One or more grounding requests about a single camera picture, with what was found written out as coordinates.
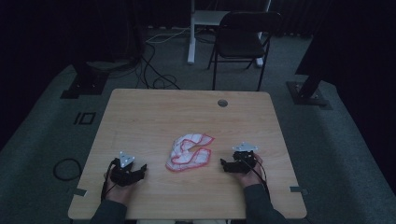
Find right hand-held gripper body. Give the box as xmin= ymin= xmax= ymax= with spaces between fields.
xmin=232 ymin=142 xmax=259 ymax=175

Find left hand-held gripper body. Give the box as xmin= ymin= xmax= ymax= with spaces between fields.
xmin=108 ymin=151 xmax=140 ymax=188

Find white cloth with red border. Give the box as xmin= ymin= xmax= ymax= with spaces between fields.
xmin=164 ymin=133 xmax=216 ymax=173

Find person's left hand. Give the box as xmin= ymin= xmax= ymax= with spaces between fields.
xmin=104 ymin=161 xmax=138 ymax=207

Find person's right hand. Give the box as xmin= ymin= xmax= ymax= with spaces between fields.
xmin=234 ymin=153 xmax=264 ymax=189

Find black stand base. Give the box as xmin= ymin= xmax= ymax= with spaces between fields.
xmin=60 ymin=60 xmax=110 ymax=100
xmin=286 ymin=71 xmax=332 ymax=110

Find round grey stand base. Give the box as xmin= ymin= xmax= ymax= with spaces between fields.
xmin=85 ymin=59 xmax=138 ymax=75

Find black folding chair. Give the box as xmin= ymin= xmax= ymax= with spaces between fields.
xmin=207 ymin=11 xmax=283 ymax=91

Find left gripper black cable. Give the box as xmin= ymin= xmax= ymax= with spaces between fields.
xmin=100 ymin=159 xmax=121 ymax=202

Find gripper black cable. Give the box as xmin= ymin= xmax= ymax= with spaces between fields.
xmin=100 ymin=159 xmax=121 ymax=202
xmin=244 ymin=158 xmax=271 ymax=201

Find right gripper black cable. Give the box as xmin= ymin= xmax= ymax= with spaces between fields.
xmin=244 ymin=158 xmax=271 ymax=201

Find black floor cables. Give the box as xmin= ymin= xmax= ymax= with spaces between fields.
xmin=134 ymin=41 xmax=181 ymax=91

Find white desk frame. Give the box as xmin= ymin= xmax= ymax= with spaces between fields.
xmin=187 ymin=0 xmax=273 ymax=68

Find white floor cable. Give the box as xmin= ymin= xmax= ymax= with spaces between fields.
xmin=145 ymin=26 xmax=191 ymax=45

